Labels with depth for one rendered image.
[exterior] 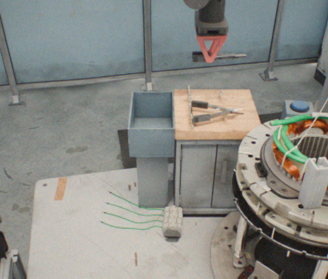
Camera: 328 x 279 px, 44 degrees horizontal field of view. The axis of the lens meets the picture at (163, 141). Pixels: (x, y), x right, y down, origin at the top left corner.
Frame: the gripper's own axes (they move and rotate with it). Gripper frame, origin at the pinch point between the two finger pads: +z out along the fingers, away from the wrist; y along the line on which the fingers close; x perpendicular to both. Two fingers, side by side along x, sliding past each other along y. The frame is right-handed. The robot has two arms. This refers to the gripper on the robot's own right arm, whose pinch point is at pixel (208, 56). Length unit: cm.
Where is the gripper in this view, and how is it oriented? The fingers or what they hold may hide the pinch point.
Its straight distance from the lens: 97.8
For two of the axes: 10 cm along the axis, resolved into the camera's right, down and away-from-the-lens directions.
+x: 10.0, -0.2, 0.1
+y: 0.2, 6.1, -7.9
